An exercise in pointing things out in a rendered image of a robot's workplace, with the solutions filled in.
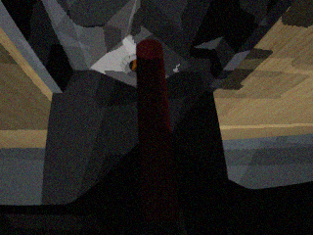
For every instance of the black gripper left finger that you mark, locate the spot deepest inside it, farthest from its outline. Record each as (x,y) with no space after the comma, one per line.
(111,207)

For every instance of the dark red peg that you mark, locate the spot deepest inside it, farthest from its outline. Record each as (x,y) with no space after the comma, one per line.
(157,165)

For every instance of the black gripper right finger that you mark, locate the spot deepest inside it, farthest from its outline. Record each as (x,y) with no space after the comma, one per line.
(210,204)

